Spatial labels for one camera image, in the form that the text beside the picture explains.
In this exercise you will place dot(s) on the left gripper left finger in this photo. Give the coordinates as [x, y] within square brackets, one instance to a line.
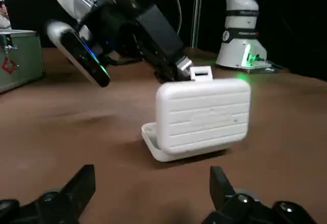
[64, 203]

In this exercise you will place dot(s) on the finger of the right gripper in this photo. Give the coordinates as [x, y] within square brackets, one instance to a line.
[166, 74]
[184, 68]

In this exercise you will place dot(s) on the aluminium first aid case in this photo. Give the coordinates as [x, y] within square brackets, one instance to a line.
[23, 63]

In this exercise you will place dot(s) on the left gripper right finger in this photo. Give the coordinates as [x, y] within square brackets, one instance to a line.
[222, 201]

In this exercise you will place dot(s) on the small white medicine box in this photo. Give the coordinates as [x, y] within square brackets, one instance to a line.
[204, 116]

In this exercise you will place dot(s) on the silver pole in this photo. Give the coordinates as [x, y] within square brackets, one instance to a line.
[197, 17]

